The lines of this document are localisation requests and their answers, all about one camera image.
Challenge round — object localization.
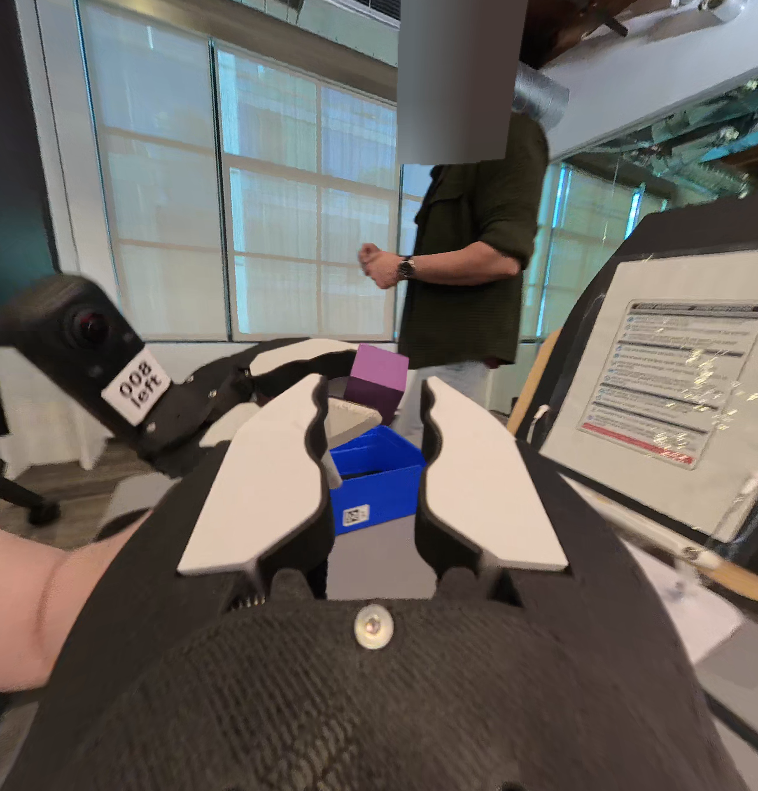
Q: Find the white tablecloth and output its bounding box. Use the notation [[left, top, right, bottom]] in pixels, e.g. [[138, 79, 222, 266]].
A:
[[0, 346, 111, 473]]

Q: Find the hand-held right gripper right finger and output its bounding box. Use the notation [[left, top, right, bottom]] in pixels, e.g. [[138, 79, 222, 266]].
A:
[[415, 376, 569, 591]]

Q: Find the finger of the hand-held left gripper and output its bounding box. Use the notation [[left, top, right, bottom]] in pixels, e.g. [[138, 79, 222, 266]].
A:
[[249, 338, 359, 379], [200, 397, 381, 451]]

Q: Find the black display board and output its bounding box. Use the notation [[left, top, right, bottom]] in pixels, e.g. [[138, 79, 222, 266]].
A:
[[513, 197, 758, 579]]

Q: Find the laminated instruction sheet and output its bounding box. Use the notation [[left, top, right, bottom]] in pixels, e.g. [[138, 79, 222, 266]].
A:
[[576, 300, 758, 472]]

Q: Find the silver ventilation duct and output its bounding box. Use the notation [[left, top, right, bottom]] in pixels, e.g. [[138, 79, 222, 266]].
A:
[[511, 61, 570, 119]]

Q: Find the purple cube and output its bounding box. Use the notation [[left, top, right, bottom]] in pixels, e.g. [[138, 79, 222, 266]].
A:
[[343, 344, 410, 419]]

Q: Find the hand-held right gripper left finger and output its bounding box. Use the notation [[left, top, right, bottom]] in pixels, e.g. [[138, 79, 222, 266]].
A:
[[177, 372, 336, 597]]

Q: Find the blue plastic bin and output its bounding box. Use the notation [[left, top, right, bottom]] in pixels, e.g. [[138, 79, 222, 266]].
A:
[[327, 425, 427, 537]]

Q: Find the person's left forearm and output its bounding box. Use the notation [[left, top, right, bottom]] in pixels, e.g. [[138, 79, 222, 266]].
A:
[[0, 512, 152, 694]]

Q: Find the white paper sheet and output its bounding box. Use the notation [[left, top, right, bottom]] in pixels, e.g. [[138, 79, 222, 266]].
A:
[[625, 543, 746, 668]]

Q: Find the glass partition window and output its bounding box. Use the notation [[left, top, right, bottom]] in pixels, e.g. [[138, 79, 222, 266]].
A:
[[520, 159, 671, 342]]

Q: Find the grey desk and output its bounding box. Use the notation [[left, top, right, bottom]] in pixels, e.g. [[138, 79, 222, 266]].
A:
[[326, 513, 758, 749]]

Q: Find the large paned window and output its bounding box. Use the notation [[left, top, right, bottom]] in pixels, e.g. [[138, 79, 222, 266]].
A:
[[76, 0, 399, 344]]

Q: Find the black office chair base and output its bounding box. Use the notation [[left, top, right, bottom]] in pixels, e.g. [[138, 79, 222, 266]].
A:
[[0, 449, 63, 528]]

